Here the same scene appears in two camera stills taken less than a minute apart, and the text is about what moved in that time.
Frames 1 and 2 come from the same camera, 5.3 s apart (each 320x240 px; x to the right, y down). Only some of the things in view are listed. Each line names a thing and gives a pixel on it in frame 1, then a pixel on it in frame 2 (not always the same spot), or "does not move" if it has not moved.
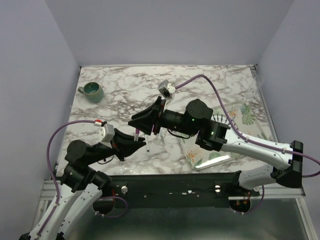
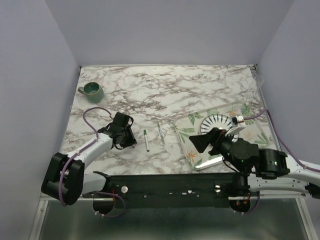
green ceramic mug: x=93 y=92 does not move
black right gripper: x=145 y=119 -> x=200 y=141
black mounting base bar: x=173 y=190 does not move
